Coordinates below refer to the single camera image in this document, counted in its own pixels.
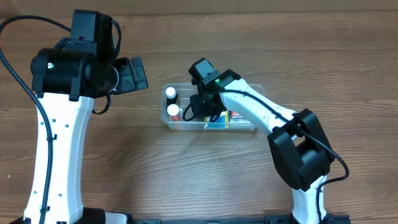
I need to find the blue yellow lozenge box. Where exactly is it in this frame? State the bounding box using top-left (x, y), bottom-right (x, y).
top-left (204, 110), bottom-right (229, 130)

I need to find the orange tube white cap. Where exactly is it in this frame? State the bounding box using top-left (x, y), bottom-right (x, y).
top-left (167, 104), bottom-right (182, 122)

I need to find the black tube white cap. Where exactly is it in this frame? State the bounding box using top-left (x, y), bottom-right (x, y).
top-left (165, 87), bottom-right (178, 106)

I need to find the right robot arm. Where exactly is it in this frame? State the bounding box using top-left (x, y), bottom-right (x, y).
top-left (188, 58), bottom-right (351, 223)

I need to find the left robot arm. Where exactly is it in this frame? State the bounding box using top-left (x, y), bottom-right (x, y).
top-left (18, 9), bottom-right (148, 223)

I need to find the clear plastic container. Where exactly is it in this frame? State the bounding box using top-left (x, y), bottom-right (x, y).
top-left (160, 83), bottom-right (256, 131)

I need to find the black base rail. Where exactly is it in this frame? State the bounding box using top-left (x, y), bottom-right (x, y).
top-left (127, 215), bottom-right (292, 224)

